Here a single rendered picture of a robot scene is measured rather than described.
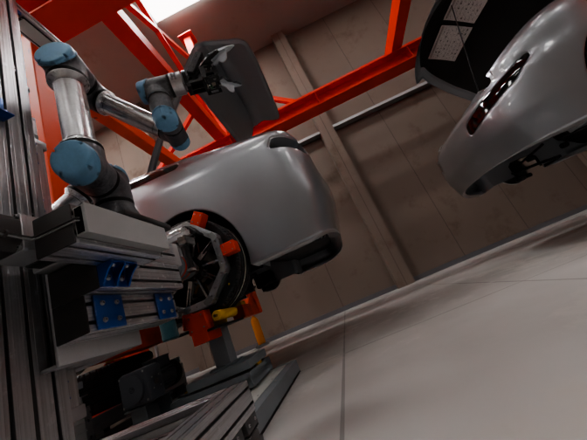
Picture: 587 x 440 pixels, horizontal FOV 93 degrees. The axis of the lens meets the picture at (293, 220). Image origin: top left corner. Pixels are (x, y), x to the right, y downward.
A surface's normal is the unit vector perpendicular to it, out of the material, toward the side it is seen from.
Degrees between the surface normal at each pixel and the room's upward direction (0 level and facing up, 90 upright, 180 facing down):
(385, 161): 90
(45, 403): 90
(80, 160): 98
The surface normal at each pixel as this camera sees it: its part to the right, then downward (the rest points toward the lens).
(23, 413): 0.91, -0.41
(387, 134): -0.18, -0.23
